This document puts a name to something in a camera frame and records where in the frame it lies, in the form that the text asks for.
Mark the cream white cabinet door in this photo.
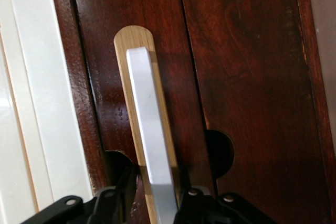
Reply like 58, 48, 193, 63
0, 0, 96, 224

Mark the light wood handle backplate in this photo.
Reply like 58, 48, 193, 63
113, 25, 182, 224

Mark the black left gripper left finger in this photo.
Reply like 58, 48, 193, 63
20, 165, 138, 224

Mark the white drawer handle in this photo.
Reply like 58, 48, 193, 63
125, 47, 180, 224

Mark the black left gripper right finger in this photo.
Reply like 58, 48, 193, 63
174, 166, 276, 224

